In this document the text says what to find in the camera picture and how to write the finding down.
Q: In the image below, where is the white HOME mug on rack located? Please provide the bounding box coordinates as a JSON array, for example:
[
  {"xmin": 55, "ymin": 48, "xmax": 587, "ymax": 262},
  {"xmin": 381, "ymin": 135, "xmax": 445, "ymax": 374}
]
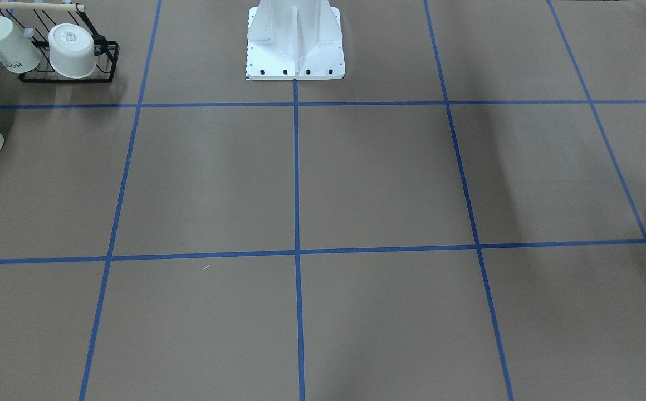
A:
[{"xmin": 0, "ymin": 16, "xmax": 42, "ymax": 74}]

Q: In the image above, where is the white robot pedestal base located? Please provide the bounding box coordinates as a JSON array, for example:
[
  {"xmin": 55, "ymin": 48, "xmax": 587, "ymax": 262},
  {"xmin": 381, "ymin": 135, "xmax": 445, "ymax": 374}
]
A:
[{"xmin": 245, "ymin": 1, "xmax": 346, "ymax": 81}]

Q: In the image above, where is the black wire mug rack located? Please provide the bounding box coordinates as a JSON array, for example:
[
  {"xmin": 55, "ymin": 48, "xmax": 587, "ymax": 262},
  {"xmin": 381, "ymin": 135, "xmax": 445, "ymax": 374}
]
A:
[{"xmin": 0, "ymin": 1, "xmax": 120, "ymax": 84}]

